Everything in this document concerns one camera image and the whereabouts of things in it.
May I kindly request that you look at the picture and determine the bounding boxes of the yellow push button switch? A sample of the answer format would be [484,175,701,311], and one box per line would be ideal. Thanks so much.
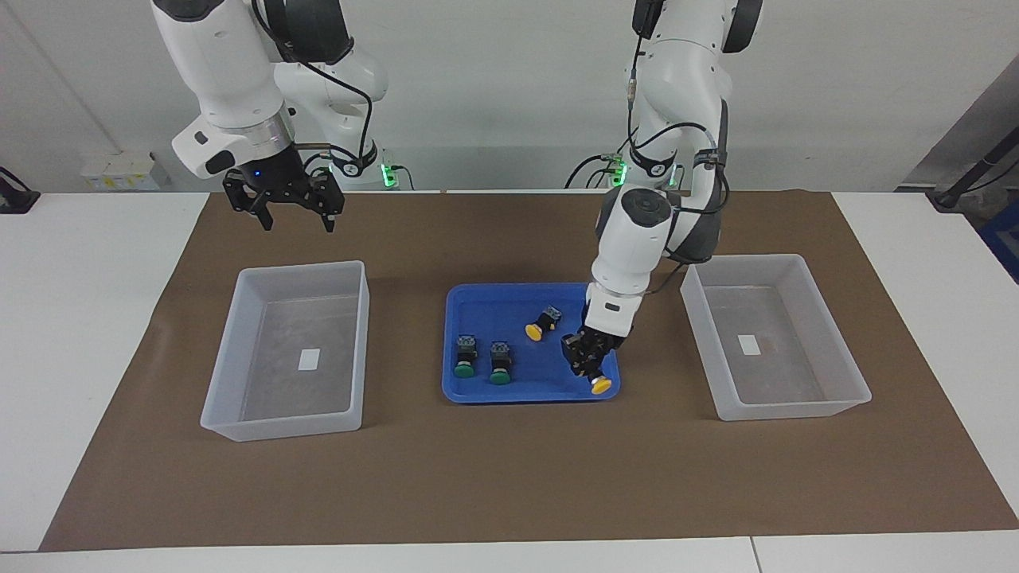
[525,306,563,342]
[580,354,614,396]

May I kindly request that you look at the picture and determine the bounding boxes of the green push button switch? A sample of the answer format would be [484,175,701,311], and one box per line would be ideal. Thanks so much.
[452,334,479,379]
[488,341,514,386]

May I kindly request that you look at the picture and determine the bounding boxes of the small white boxes stack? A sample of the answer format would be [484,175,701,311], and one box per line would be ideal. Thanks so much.
[80,151,172,192]

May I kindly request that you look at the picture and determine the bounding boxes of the blue plastic tray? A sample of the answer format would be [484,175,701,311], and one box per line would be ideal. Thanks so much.
[442,283,622,405]

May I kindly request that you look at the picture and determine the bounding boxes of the brown table mat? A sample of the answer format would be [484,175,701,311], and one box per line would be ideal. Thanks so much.
[38,189,1019,552]

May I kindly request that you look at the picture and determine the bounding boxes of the translucent white plastic box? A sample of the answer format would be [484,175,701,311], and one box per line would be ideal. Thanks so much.
[679,254,873,423]
[199,260,371,442]

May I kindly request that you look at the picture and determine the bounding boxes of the blue crate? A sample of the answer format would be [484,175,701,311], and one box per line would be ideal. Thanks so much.
[978,199,1019,283]

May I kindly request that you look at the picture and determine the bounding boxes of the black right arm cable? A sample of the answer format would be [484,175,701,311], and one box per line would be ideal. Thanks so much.
[251,0,375,180]

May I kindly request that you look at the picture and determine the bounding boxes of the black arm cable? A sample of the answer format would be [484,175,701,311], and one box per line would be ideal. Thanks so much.
[251,0,375,180]
[625,0,732,295]

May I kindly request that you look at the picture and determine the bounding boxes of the black base cables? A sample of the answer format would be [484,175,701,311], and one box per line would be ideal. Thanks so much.
[565,155,618,189]

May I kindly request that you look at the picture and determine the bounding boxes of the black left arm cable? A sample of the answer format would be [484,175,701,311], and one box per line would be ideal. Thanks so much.
[625,0,732,295]

